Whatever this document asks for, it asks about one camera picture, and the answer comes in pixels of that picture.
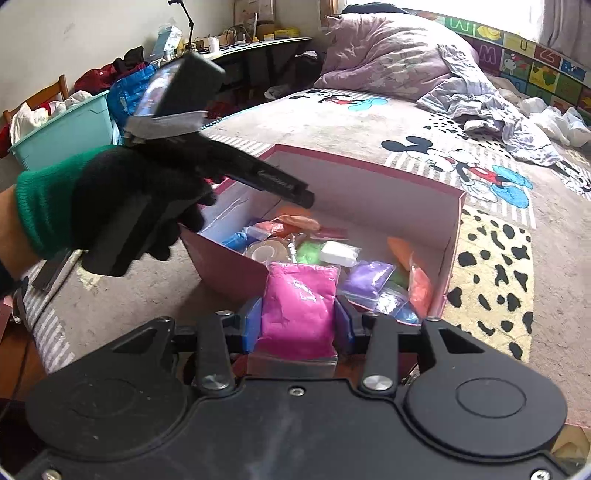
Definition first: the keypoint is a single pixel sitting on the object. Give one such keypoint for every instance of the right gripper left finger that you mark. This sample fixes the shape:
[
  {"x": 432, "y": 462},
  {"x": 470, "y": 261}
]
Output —
[{"x": 219, "y": 336}]

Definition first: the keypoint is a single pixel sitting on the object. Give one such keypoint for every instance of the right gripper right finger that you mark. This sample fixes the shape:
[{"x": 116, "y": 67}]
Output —
[{"x": 375, "y": 336}]

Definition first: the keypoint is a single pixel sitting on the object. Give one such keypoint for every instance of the magenta clay bag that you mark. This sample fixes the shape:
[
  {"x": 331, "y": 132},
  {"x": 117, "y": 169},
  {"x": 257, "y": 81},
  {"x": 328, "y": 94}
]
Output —
[{"x": 297, "y": 323}]

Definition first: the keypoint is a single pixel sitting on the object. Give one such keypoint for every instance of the person's left forearm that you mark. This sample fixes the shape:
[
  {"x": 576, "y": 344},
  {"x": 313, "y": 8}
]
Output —
[{"x": 17, "y": 255}]

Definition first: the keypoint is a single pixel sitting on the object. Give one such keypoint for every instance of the black green gloved left hand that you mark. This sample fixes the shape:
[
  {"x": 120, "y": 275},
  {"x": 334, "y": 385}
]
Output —
[{"x": 70, "y": 204}]

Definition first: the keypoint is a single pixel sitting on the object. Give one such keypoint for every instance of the blue plastic shopping bag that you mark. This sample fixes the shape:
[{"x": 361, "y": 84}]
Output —
[{"x": 125, "y": 94}]

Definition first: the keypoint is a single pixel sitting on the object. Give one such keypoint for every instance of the teal plastic storage bin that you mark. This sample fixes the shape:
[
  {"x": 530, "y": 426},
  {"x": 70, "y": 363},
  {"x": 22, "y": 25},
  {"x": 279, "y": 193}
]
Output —
[{"x": 83, "y": 127}]

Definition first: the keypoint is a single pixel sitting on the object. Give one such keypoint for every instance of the orange clay bag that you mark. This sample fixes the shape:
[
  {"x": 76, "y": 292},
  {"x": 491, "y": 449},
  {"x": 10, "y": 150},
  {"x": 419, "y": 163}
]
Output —
[{"x": 420, "y": 289}]

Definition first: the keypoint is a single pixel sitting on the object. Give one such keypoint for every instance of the purple clay bag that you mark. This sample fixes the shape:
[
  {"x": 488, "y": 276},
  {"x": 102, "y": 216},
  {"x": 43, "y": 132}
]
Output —
[{"x": 367, "y": 279}]

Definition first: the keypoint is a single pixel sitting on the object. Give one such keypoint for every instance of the white clay bag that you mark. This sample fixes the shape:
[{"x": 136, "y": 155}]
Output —
[{"x": 341, "y": 254}]

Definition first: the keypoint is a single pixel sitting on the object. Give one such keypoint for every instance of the blue clay bag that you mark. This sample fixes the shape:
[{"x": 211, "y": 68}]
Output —
[{"x": 238, "y": 241}]

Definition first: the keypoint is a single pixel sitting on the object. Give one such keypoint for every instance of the red cardboard box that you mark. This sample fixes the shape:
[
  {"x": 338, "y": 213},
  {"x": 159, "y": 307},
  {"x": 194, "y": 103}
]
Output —
[{"x": 371, "y": 201}]

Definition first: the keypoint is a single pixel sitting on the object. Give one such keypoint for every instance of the Mickey Mouse bed blanket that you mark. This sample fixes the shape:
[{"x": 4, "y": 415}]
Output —
[{"x": 521, "y": 279}]

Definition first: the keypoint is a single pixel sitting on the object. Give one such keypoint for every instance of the purple floral quilt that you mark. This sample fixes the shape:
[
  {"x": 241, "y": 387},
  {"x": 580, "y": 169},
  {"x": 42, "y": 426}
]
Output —
[{"x": 409, "y": 57}]

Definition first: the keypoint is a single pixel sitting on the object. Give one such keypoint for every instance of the white clothes pile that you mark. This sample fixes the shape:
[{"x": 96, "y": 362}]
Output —
[{"x": 566, "y": 128}]

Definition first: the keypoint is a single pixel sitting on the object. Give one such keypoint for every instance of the colourful alphabet foam mat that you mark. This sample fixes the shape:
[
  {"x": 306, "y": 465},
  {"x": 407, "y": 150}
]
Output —
[{"x": 533, "y": 69}]

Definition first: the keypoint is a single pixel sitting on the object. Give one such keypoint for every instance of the grey window curtain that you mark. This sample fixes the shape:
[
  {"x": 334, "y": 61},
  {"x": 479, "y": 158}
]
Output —
[{"x": 566, "y": 28}]

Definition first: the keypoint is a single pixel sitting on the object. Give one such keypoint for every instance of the cluttered wall shelf desk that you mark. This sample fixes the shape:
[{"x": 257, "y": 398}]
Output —
[{"x": 228, "y": 32}]

